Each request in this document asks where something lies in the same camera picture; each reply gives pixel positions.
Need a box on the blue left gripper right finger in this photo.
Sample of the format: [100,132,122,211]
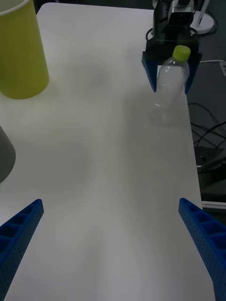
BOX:
[178,197,226,301]

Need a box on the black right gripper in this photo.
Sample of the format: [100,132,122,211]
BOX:
[141,24,203,95]

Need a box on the black box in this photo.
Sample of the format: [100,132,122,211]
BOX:
[194,145,226,201]

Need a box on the black cable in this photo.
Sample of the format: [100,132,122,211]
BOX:
[188,103,226,148]

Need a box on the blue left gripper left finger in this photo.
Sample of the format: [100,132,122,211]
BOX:
[0,198,45,301]

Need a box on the yellow-green plastic bin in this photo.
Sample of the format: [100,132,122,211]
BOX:
[0,0,50,100]

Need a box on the clear bottle with green cap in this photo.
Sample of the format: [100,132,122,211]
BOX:
[150,45,191,125]

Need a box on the white stand with round base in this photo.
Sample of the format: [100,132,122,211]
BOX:
[190,0,216,34]

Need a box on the grey plastic bin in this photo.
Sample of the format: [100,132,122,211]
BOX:
[0,124,16,184]

